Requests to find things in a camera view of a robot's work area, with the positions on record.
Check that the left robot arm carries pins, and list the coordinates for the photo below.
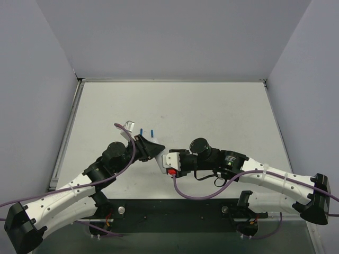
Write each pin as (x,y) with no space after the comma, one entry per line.
(26,224)

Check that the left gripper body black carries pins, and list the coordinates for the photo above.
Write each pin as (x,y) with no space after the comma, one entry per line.
(143,148)

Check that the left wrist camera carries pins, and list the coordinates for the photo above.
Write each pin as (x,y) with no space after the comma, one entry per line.
(126,130)

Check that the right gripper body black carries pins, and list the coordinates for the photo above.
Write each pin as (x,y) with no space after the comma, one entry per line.
(183,161)

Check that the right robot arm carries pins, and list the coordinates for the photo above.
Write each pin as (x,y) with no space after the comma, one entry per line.
(307,196)

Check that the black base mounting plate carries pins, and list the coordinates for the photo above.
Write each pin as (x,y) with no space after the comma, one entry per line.
(173,215)

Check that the white remote control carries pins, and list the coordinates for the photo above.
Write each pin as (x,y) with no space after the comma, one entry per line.
(159,157)

